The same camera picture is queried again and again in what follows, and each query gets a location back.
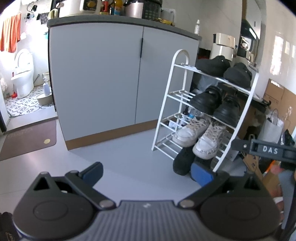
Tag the brown cardboard box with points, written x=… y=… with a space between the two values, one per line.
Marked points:
x=282 y=97

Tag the yellow packet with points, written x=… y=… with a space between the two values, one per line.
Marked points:
x=165 y=21

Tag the person's right hand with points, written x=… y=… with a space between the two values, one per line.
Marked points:
x=277 y=170

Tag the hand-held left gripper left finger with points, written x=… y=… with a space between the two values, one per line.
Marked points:
x=92 y=172

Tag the black pouch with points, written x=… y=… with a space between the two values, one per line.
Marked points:
x=5 y=227

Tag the blue soap bottle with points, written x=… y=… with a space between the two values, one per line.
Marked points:
x=46 y=89

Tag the plastic water bottle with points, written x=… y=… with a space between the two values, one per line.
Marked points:
x=193 y=113

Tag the black lace-up sneaker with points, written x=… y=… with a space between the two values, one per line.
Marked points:
x=183 y=160

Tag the red plunger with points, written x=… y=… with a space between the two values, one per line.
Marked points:
x=14 y=94

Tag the white rice cooker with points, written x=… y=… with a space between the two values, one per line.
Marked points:
x=78 y=7

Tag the orange towel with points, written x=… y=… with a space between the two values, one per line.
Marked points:
x=10 y=32

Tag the white metal shoe rack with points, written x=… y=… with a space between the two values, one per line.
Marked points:
x=167 y=94

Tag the orange juice bottle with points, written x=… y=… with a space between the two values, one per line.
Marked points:
x=116 y=8

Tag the white printed bag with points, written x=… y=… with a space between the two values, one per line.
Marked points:
x=270 y=129

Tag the brown door mat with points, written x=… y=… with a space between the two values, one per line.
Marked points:
x=27 y=141

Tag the dark glass bottle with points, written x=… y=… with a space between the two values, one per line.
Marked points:
x=185 y=115

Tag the grey cabinet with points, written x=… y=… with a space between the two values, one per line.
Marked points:
x=97 y=81

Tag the beige wash basin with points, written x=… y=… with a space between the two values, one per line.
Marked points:
x=45 y=99

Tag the steel pot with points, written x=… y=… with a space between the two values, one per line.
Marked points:
x=134 y=9

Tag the white toilet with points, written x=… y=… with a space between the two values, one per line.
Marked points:
x=23 y=76

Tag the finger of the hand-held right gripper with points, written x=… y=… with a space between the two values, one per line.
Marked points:
x=242 y=144

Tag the dark grey clog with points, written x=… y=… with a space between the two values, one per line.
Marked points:
x=210 y=66
x=238 y=74

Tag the small white bottle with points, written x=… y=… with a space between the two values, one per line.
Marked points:
x=197 y=27

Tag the red bottle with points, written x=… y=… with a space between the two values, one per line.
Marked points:
x=105 y=6

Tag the black electric cooker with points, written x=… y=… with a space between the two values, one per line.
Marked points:
x=151 y=10

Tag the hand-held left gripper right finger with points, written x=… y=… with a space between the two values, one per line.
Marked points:
x=201 y=175

